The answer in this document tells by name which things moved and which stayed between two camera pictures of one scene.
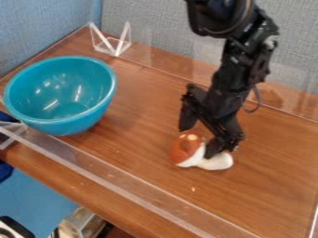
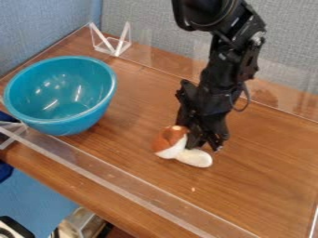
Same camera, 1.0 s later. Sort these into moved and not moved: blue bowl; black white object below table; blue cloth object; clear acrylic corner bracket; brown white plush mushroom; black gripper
Moved: brown white plush mushroom; black gripper
Not moved: blue bowl; black white object below table; blue cloth object; clear acrylic corner bracket
